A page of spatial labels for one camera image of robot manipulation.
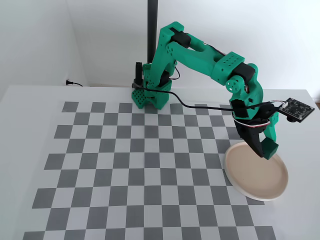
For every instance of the green perforated robot base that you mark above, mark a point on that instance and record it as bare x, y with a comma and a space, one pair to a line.
140, 97

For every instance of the beige round plate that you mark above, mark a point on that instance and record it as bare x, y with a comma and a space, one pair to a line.
250, 175

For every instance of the black wrist camera board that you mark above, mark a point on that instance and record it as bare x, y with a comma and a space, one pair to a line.
298, 108

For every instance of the black vertical pole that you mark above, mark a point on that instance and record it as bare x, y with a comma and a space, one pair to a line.
152, 30

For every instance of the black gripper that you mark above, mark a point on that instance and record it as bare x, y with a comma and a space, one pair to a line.
270, 130

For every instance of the grey white checkerboard mat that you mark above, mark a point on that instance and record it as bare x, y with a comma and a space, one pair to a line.
150, 175

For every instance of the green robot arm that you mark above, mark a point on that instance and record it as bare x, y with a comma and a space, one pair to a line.
195, 57

